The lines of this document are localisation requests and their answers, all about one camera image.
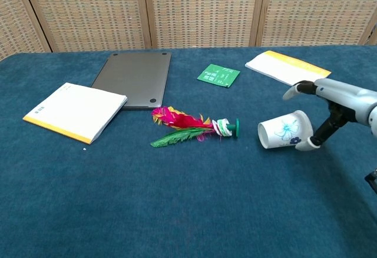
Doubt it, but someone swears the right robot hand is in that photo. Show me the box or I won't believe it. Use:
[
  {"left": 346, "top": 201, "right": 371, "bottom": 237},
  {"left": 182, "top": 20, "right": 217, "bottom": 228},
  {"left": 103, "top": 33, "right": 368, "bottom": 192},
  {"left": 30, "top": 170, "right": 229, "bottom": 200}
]
[{"left": 282, "top": 78, "right": 377, "bottom": 152}]

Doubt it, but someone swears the white paper cup blue flower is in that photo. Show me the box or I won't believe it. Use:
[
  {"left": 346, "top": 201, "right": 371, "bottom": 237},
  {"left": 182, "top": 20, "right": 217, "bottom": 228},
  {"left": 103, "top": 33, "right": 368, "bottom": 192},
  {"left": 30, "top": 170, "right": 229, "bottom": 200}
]
[{"left": 257, "top": 110, "right": 313, "bottom": 150}]

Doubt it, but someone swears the white booklet yellow stripe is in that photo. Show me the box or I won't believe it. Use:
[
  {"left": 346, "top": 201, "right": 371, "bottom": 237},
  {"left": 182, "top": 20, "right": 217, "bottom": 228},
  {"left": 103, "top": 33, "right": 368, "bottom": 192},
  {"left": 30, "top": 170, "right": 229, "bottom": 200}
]
[{"left": 244, "top": 50, "right": 332, "bottom": 87}]

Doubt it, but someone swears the green square card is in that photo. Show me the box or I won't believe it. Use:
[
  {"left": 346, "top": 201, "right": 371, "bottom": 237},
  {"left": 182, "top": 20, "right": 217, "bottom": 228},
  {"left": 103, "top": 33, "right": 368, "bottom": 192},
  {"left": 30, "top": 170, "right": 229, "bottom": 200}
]
[{"left": 196, "top": 63, "right": 241, "bottom": 88}]

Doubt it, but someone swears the colourful feather shuttlecock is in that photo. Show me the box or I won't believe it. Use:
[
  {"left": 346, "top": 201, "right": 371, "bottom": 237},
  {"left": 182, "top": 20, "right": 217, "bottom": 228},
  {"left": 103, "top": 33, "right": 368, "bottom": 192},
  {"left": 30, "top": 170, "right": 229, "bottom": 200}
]
[{"left": 150, "top": 106, "right": 240, "bottom": 148}]

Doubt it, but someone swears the woven folding screen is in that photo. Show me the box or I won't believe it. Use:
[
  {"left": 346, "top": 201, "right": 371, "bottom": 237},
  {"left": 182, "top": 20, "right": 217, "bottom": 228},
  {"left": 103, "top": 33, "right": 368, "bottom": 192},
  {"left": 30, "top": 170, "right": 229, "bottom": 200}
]
[{"left": 0, "top": 0, "right": 377, "bottom": 62}]

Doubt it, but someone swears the grey closed laptop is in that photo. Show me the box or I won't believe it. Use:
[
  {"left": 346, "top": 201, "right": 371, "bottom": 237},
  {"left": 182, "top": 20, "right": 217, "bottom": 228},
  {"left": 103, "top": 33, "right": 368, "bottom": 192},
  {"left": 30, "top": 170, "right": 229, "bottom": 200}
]
[{"left": 90, "top": 52, "right": 172, "bottom": 111}]

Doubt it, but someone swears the blue tablecloth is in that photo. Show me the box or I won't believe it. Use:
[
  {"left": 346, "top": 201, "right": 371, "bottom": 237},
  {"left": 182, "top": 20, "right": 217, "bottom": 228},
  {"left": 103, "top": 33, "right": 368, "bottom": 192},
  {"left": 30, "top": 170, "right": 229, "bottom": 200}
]
[{"left": 0, "top": 45, "right": 377, "bottom": 258}]

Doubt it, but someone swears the white notepad yellow edge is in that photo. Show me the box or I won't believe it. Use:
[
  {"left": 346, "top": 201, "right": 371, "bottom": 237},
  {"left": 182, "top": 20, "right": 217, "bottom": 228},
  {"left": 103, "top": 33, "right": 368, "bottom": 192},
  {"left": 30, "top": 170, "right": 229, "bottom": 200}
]
[{"left": 22, "top": 82, "right": 128, "bottom": 145}]

